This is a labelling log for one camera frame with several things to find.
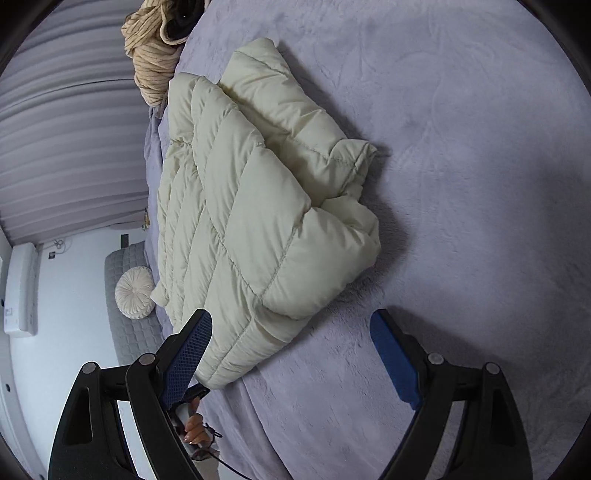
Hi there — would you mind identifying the white wall unit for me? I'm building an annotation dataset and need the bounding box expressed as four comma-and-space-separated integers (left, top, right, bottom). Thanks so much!
2, 244, 41, 339

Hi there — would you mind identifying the grey pleated curtain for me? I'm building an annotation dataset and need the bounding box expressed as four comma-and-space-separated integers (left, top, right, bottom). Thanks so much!
0, 0, 160, 245

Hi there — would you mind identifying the grey quilted headboard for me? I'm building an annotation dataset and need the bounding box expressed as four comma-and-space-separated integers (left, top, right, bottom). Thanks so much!
104, 241, 178, 370

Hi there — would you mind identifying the cream quilted puffer jacket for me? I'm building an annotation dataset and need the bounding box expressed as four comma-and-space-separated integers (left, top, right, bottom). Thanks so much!
152, 38, 382, 389

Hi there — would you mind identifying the person's leg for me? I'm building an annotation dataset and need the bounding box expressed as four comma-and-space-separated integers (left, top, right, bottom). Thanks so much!
196, 455, 223, 480

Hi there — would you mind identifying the black garment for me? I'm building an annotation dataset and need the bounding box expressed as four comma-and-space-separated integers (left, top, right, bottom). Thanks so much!
159, 0, 208, 46

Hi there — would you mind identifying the round cream pleated pillow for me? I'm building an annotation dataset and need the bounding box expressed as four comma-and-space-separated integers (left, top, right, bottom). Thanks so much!
115, 267, 155, 320

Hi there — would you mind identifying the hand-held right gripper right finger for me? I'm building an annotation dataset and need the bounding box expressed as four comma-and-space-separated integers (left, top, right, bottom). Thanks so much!
370, 308, 532, 480

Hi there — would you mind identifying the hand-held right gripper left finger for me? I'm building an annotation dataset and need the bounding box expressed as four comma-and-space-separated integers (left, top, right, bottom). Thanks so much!
47, 308, 214, 480

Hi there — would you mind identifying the beige striped garment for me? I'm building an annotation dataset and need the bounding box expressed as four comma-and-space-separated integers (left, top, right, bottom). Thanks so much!
121, 0, 185, 109

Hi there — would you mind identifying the person's left hand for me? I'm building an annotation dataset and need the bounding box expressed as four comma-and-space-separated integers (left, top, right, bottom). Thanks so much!
182, 396, 217, 449

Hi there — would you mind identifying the black cable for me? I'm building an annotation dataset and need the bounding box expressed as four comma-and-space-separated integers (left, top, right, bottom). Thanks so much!
191, 445, 252, 480

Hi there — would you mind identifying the purple plush blanket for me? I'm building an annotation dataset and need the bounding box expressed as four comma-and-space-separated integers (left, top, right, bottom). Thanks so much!
143, 0, 587, 480

